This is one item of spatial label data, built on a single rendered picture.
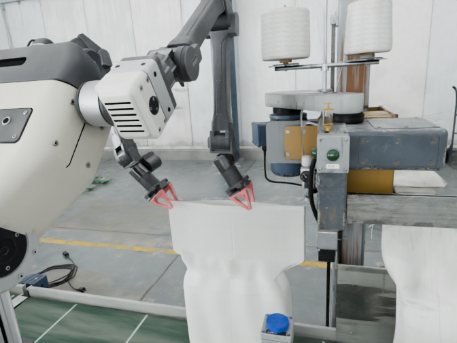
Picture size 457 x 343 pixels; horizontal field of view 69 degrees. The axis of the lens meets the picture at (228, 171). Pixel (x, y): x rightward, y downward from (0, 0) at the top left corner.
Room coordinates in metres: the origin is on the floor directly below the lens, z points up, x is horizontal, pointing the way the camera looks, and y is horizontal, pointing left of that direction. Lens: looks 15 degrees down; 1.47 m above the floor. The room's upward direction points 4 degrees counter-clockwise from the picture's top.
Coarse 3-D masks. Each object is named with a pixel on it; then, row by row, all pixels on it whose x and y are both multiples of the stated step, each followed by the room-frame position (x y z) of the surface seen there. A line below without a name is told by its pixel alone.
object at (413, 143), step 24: (384, 120) 0.94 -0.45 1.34; (408, 120) 0.91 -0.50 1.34; (360, 144) 0.81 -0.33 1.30; (384, 144) 0.80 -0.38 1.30; (408, 144) 0.78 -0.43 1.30; (432, 144) 0.77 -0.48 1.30; (360, 168) 0.81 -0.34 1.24; (384, 168) 0.80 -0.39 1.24; (408, 168) 0.78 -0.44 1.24; (432, 168) 0.77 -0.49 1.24; (336, 192) 0.82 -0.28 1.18; (336, 216) 0.82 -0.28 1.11
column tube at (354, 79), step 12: (348, 0) 1.29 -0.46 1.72; (348, 60) 1.29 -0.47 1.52; (348, 72) 1.28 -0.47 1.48; (360, 72) 1.27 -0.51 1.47; (348, 84) 1.28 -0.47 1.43; (360, 84) 1.27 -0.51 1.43; (348, 228) 1.28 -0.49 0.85; (360, 228) 1.27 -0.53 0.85; (348, 240) 1.28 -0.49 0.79; (360, 240) 1.27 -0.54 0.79; (348, 252) 1.28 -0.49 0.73; (360, 252) 1.27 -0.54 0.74; (348, 264) 1.28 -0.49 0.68; (336, 276) 1.29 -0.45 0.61; (336, 288) 1.29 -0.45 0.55
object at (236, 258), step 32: (192, 224) 1.13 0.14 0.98; (224, 224) 1.08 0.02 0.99; (256, 224) 1.05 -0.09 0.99; (288, 224) 1.04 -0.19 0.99; (192, 256) 1.13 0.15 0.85; (224, 256) 1.08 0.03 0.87; (256, 256) 1.05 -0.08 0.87; (288, 256) 1.04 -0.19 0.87; (192, 288) 1.06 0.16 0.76; (224, 288) 1.02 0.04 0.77; (256, 288) 1.00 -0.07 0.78; (288, 288) 1.02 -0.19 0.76; (192, 320) 1.05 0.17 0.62; (224, 320) 1.01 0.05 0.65; (256, 320) 0.98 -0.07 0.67
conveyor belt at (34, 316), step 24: (24, 312) 1.49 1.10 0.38; (48, 312) 1.48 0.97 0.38; (72, 312) 1.47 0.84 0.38; (96, 312) 1.46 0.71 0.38; (120, 312) 1.45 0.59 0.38; (24, 336) 1.32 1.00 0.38; (48, 336) 1.31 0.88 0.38; (72, 336) 1.30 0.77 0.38; (96, 336) 1.29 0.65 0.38; (120, 336) 1.28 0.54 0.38; (144, 336) 1.27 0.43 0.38; (168, 336) 1.26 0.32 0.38
